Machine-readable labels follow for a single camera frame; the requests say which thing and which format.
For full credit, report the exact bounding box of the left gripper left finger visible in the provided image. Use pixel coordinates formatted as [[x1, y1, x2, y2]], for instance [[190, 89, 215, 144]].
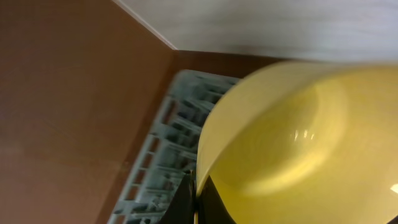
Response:
[[158, 173, 196, 224]]

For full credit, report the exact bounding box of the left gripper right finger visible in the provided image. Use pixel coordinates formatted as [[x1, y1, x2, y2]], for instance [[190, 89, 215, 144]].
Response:
[[198, 177, 236, 224]]

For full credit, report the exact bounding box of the yellow bowl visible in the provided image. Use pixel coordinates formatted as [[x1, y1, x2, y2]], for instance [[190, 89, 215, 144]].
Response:
[[197, 62, 397, 223]]

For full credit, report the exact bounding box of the grey dishwasher rack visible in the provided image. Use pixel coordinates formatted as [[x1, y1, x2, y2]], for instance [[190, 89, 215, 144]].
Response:
[[107, 70, 239, 224]]

